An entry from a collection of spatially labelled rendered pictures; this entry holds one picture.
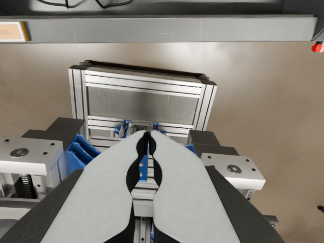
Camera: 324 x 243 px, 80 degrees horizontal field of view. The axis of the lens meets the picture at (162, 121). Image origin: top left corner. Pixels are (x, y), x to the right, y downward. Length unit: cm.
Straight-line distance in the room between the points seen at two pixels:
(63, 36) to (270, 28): 36
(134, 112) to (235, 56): 76
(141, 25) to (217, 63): 108
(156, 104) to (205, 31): 87
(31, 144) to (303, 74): 163
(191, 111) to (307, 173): 141
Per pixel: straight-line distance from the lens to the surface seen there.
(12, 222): 57
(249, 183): 52
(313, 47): 66
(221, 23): 39
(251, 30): 41
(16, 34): 43
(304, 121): 191
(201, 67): 139
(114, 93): 121
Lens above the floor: 132
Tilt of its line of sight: 62 degrees down
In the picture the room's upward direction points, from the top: 176 degrees clockwise
